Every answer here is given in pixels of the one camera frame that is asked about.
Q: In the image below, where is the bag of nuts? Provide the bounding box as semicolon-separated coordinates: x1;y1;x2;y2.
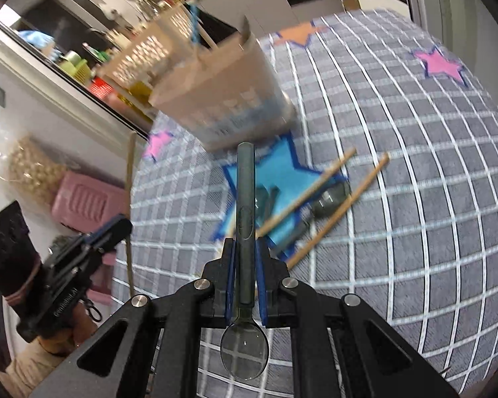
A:
7;137;68;208

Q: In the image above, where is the wooden chopstick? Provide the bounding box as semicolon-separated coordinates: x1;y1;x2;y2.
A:
255;147;356;238
286;153;390;270

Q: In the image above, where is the beige plastic utensil holder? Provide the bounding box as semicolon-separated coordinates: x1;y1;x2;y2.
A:
149;33;296;152

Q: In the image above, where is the beige perforated storage rack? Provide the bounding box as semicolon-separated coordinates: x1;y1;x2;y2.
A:
98;5;194;89

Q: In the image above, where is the operator left hand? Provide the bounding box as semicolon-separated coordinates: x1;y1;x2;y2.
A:
38;302;97;355

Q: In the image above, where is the pink plastic crate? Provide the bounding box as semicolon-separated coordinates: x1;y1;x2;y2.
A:
51;171;125;233

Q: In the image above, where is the dark metal spoon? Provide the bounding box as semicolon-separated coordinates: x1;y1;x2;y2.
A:
220;142;269;381

